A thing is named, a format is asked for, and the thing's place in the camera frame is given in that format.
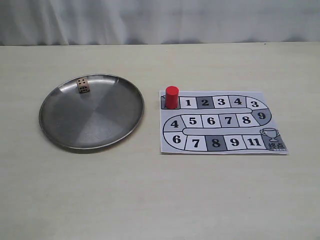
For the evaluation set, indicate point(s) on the wooden die with black pips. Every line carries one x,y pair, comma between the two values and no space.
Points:
82,85

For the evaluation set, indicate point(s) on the round stainless steel plate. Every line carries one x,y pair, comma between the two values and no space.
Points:
94,120

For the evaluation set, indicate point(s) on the printed paper game board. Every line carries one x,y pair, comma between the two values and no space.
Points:
219,122

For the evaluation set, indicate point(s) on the white curtain backdrop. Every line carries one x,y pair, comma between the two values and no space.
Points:
135,22

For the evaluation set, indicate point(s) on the red cylindrical object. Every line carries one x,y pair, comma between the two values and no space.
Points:
171,97

